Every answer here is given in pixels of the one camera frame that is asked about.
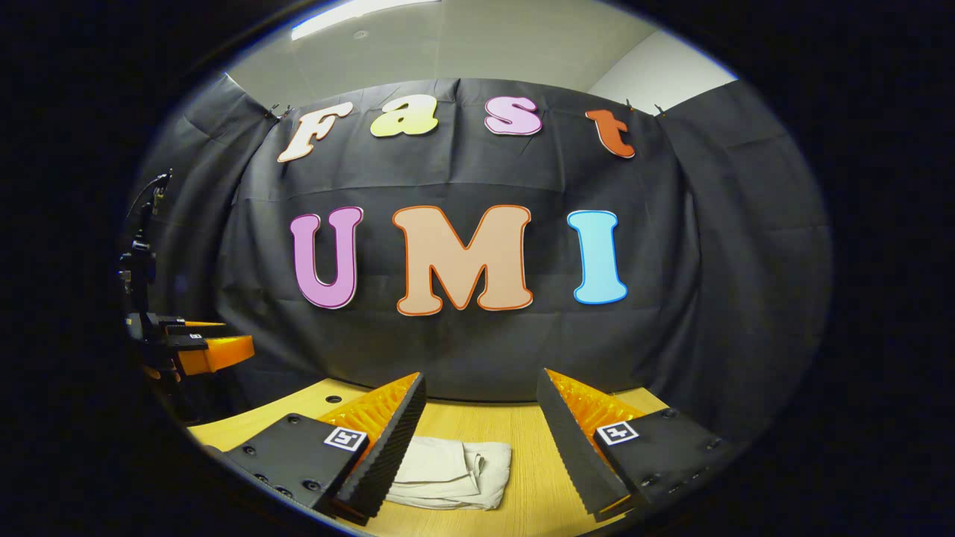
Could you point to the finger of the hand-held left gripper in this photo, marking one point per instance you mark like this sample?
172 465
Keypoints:
220 353
175 323

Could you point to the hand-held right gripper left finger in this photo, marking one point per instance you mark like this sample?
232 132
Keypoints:
388 455

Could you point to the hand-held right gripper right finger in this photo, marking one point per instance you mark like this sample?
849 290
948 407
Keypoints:
574 455

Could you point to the black backdrop cloth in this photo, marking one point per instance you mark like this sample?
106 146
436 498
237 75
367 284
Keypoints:
671 298

